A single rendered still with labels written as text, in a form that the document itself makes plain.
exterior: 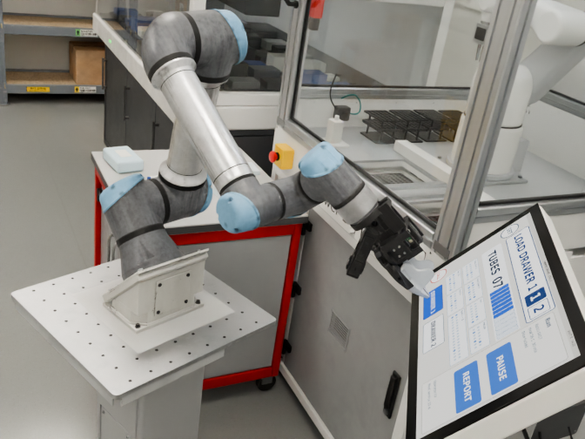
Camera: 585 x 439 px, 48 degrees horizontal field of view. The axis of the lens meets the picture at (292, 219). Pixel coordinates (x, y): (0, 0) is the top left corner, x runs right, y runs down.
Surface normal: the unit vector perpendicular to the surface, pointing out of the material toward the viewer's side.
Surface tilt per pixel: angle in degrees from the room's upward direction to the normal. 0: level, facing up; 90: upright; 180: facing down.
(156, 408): 90
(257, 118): 90
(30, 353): 0
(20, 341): 0
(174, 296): 90
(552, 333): 50
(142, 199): 46
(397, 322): 90
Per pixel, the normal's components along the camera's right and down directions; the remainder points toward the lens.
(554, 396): -0.18, 0.40
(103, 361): 0.14, -0.89
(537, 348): -0.66, -0.73
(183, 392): 0.72, 0.39
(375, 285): -0.89, 0.07
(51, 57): 0.44, 0.44
